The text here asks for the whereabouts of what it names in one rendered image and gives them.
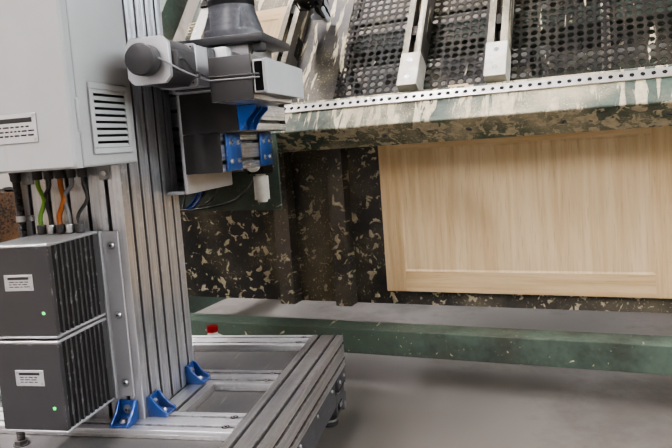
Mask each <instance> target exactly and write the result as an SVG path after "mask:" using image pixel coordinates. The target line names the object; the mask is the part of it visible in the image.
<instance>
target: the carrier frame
mask: <svg viewBox="0 0 672 448"><path fill-rule="evenodd" d="M278 159H279V171H280V183H281V196H282V208H283V209H275V210H239V211H204V212H180V215H181V226H182V237H183V247H184V258H185V268H186V279H187V289H188V300H189V310H190V321H191V331H192V335H208V332H207V330H206V327H207V326H208V325H212V324H216V325H218V333H219V334H221V335H343V342H344V352H347V353H361V354H375V355H389V356H404V357H418V358H432V359H446V360H461V361H475V362H489V363H503V364H518V365H532V366H546V367H560V368H575V369H589V370H603V371H617V372H631V373H646V374H660V375H672V336H657V335H637V334H616V333H596V332H575V331H554V330H534V329H513V328H493V327H472V326H451V325H431V324H410V323H389V322H369V321H348V320H328V319H307V318H286V317H266V316H245V315H225V314H204V313H195V312H198V311H200V310H202V309H204V308H206V307H209V306H211V305H213V304H215V303H217V302H220V301H222V300H224V299H226V298H254V299H281V304H297V303H298V302H300V301H302V300H310V301H336V305H337V306H353V305H355V304H356V303H357V302H365V303H393V304H421V305H449V306H477V307H505V308H532V309H560V310H588V311H616V312H644V313H672V299H662V298H626V297H590V296H554V295H518V294H482V293H446V292H410V291H387V276H386V262H385V247H384V233H383V218H382V203H381V189H380V174H379V159H378V146H370V147H355V148H340V149H326V150H311V151H296V152H282V153H278Z"/></svg>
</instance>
